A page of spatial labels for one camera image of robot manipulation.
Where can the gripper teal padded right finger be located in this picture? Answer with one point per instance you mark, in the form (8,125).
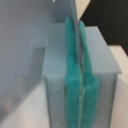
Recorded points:
(91,84)

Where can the gripper teal padded left finger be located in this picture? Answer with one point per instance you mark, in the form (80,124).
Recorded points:
(73,78)

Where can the grey frying pan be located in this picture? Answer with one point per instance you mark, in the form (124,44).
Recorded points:
(24,30)

